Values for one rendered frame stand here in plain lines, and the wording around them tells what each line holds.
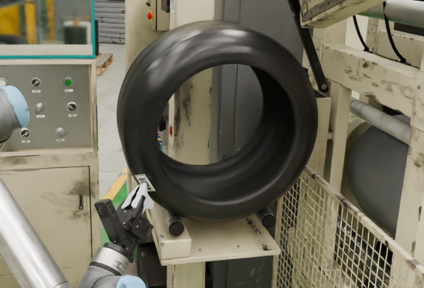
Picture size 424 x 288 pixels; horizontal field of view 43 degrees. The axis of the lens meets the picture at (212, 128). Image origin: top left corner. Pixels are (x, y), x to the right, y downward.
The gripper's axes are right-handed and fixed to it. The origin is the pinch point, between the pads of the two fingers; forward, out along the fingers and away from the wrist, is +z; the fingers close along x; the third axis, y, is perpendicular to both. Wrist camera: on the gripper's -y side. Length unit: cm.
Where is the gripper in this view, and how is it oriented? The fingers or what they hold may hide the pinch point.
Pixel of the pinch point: (141, 185)
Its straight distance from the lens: 151.2
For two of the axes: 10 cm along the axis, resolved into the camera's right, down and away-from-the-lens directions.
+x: 7.5, -1.3, -6.5
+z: 3.4, -7.6, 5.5
